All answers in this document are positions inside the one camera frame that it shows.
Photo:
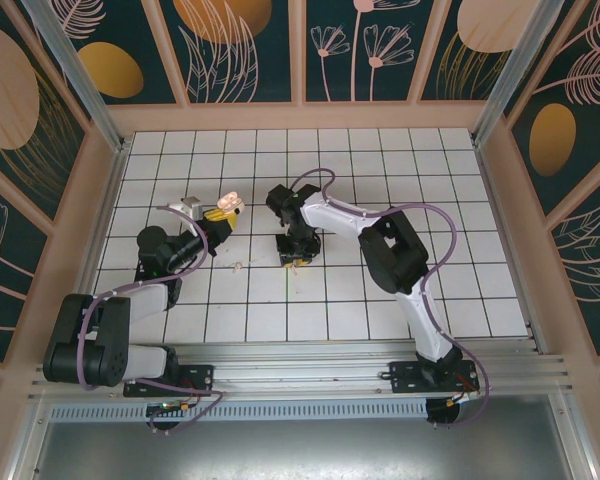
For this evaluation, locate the small beige earbud piece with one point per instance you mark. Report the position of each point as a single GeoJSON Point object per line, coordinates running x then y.
{"type": "Point", "coordinates": [237, 266]}
{"type": "Point", "coordinates": [294, 271]}

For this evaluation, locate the pink earbud charging case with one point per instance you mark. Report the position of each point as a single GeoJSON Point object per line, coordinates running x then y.
{"type": "Point", "coordinates": [230, 201]}

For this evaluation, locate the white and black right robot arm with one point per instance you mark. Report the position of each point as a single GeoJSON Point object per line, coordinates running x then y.
{"type": "Point", "coordinates": [330, 220]}

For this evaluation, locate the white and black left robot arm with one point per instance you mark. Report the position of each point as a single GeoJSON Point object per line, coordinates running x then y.
{"type": "Point", "coordinates": [140, 300]}

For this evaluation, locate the grey metal sheet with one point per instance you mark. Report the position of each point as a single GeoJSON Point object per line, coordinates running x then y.
{"type": "Point", "coordinates": [305, 450]}

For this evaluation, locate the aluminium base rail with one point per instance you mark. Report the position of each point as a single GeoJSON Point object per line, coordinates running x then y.
{"type": "Point", "coordinates": [305, 370]}

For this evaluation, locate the aluminium frame post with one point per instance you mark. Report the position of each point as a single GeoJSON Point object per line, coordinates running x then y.
{"type": "Point", "coordinates": [77, 75]}
{"type": "Point", "coordinates": [517, 75]}

